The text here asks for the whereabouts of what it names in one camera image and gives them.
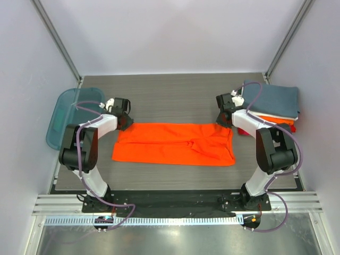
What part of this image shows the orange t-shirt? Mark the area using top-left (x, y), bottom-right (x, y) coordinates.
top-left (112, 123), bottom-right (236, 166)
top-left (260, 116), bottom-right (294, 126)

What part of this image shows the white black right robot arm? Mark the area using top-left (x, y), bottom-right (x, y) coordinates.
top-left (216, 93), bottom-right (299, 210)

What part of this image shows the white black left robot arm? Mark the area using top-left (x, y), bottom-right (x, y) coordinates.
top-left (58, 97), bottom-right (134, 213)

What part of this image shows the teal plastic bin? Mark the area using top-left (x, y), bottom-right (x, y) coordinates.
top-left (46, 88), bottom-right (105, 150)

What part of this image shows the folded orange t-shirt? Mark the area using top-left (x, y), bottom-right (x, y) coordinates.
top-left (260, 116), bottom-right (294, 126)

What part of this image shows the folded blue-grey t-shirt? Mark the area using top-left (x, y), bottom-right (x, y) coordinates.
top-left (243, 79), bottom-right (301, 119)

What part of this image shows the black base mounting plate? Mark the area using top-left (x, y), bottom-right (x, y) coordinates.
top-left (81, 189), bottom-right (271, 216)

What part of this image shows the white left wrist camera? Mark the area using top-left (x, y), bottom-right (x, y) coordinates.
top-left (99, 98), bottom-right (115, 112)

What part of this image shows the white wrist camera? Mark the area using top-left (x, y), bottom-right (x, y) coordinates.
top-left (99, 98), bottom-right (115, 112)
top-left (231, 90), bottom-right (244, 107)

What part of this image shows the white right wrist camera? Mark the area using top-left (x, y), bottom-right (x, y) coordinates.
top-left (231, 90), bottom-right (244, 107)

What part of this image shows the right aluminium frame post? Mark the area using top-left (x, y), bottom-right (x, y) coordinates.
top-left (262, 0), bottom-right (315, 84)

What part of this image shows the aluminium frame post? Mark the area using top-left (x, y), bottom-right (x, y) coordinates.
top-left (262, 0), bottom-right (315, 84)
top-left (30, 0), bottom-right (83, 88)

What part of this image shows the left aluminium frame post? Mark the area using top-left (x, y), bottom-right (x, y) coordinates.
top-left (30, 0), bottom-right (83, 88)

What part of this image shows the slotted grey cable duct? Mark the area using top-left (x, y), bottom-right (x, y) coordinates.
top-left (45, 215), bottom-right (243, 227)

